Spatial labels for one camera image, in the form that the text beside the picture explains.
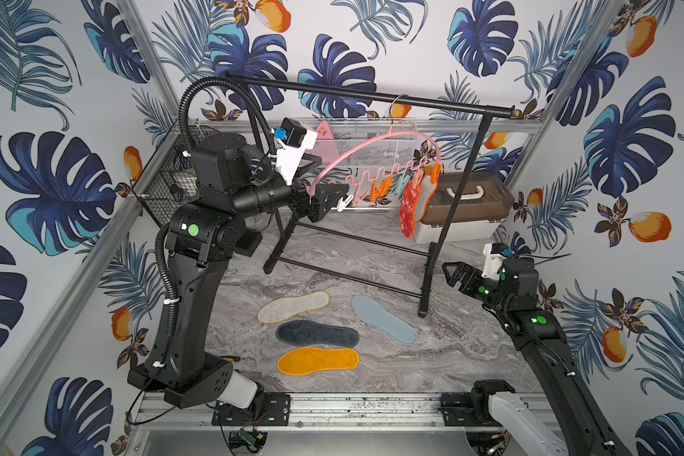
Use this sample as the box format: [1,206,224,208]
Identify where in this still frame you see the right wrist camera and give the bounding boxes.
[482,242,513,281]

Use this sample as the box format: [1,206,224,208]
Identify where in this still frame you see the small black box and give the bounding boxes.
[235,230,263,258]

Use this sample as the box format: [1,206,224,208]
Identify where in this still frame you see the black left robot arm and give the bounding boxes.
[127,75,349,421]

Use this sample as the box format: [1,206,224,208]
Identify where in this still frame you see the pink triangle item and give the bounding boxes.
[312,121,339,165]

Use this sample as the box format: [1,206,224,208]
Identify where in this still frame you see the orange shoe insole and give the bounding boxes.
[256,291,331,324]
[277,347,360,376]

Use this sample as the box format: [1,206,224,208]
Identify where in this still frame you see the black wire basket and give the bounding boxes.
[135,127,200,227]

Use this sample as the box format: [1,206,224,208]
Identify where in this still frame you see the brown lid storage box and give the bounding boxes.
[413,172,514,244]

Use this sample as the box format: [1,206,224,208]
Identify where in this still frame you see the dark grey shoe insole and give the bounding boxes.
[275,320,360,349]

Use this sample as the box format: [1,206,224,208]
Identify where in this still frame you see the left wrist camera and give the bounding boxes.
[274,118,318,186]

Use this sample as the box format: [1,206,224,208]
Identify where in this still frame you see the clear wall shelf basket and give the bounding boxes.
[295,118,419,169]

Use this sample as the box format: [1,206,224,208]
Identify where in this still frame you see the white shoe insole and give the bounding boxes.
[351,296,418,345]

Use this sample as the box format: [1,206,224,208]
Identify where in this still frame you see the red shoe insole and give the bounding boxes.
[398,171,426,239]

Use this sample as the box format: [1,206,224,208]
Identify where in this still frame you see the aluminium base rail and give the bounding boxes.
[135,393,507,432]

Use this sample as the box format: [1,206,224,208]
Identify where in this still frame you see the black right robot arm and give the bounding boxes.
[443,258,631,455]

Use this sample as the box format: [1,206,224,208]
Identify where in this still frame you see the black garment rack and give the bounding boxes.
[225,75,515,318]

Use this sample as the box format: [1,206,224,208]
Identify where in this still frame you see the pink clip hanger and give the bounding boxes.
[305,116,443,212]

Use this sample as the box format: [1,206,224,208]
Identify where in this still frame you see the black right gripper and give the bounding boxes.
[443,260,511,317]

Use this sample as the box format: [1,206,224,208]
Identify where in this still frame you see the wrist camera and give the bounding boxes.
[482,242,513,281]
[274,118,318,186]

